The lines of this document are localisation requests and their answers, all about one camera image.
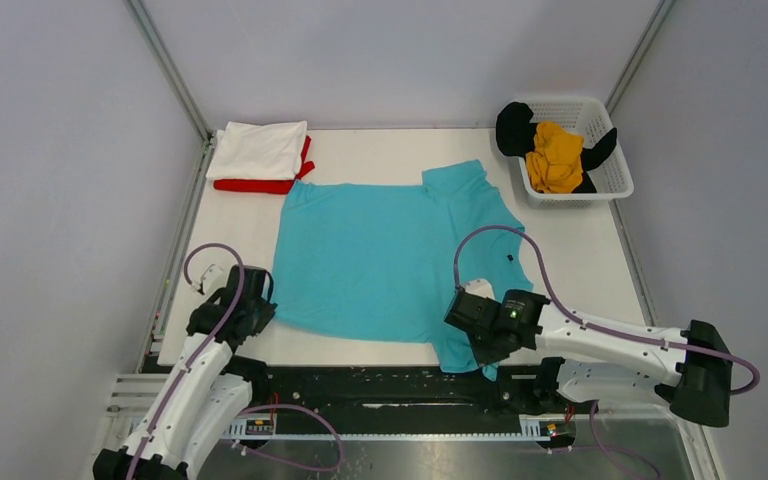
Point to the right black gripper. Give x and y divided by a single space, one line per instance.
485 356

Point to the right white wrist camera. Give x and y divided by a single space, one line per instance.
478 289

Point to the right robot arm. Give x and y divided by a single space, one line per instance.
584 358

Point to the white plastic basket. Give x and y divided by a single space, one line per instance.
588 118

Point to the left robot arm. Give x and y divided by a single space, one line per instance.
206 389

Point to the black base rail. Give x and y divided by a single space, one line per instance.
418 399

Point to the yellow t-shirt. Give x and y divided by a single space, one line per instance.
554 164

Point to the black t-shirt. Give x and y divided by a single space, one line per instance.
515 130

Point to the white slotted cable duct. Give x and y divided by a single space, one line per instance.
527 429

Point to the red folded t-shirt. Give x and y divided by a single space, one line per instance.
271 187

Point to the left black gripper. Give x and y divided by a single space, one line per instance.
265 315

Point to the cyan t-shirt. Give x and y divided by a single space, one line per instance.
381 263

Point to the white folded t-shirt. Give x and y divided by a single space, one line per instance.
258 152

